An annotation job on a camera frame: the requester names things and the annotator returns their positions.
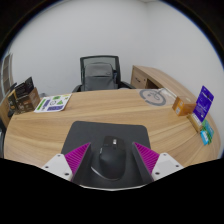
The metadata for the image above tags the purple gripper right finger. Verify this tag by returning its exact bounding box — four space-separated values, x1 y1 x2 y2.
131 142 184 185

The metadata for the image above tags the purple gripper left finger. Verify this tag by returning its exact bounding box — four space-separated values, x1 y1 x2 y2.
40 142 92 185

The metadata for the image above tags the black computer mouse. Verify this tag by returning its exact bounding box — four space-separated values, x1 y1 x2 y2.
99 136 126 180

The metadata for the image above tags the dark grey mouse pad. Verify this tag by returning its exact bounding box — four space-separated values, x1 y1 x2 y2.
61 121 150 189

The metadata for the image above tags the small orange box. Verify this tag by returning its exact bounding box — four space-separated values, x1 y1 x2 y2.
172 96 196 116

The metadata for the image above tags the white green leaflet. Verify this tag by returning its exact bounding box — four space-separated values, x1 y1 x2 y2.
35 94 71 113

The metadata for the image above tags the small tan box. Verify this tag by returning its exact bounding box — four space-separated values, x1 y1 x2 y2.
187 114 202 132

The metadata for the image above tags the green battery pack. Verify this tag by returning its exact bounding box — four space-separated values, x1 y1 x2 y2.
202 120 214 145

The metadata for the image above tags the wooden side cabinet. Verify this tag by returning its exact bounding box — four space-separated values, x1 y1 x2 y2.
131 65 196 99

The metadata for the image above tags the brown cardboard box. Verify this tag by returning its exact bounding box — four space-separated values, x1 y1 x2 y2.
8 88 40 114

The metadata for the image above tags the purple card package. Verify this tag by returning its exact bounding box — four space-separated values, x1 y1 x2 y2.
193 86 214 122

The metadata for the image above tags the grey backpack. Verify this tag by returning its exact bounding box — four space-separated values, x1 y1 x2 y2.
84 63 118 91

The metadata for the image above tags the black mesh office chair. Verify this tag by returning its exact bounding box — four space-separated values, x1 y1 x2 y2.
73 55 133 93

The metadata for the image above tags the wooden bookshelf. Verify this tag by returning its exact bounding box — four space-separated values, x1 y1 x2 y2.
0 53 14 102

